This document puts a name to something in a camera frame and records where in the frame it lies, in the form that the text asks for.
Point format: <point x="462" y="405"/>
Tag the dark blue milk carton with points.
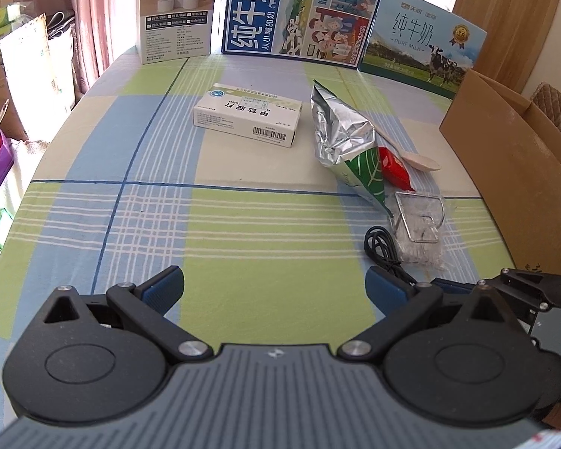
<point x="299" y="9"/>

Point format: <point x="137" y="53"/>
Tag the brown cardboard box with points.
<point x="505" y="173"/>

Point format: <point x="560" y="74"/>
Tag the red snack packet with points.
<point x="395" y="168"/>

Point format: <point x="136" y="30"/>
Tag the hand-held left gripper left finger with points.
<point x="161" y="287"/>

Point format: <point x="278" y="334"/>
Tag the light blue milk carton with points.
<point x="416" y="42"/>

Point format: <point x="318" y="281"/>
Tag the desktop with checked tablecloth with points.
<point x="262" y="243"/>

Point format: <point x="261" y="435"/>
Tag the wooden spoon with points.
<point x="423" y="162"/>

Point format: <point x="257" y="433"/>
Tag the white paper bag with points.
<point x="37" y="79"/>

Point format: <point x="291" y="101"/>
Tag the quilted brown chair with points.
<point x="556" y="107"/>

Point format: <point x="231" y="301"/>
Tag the white humidifier product box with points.
<point x="177" y="14"/>

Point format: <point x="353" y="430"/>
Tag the pink curtain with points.
<point x="93" y="4"/>

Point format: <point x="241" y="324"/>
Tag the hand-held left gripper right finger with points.
<point x="385" y="287"/>

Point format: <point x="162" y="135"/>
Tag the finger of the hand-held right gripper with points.
<point x="453" y="284"/>

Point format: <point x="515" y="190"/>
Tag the thin wooden stick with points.
<point x="0" y="119"/>

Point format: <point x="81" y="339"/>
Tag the white medicine box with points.
<point x="247" y="114"/>

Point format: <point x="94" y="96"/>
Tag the silver green foil bag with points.
<point x="343" y="140"/>

